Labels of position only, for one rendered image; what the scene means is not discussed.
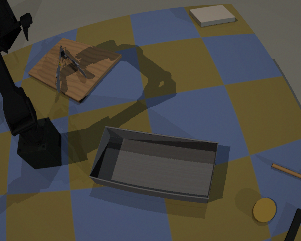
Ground wooden board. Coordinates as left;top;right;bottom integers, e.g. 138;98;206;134
28;38;122;103

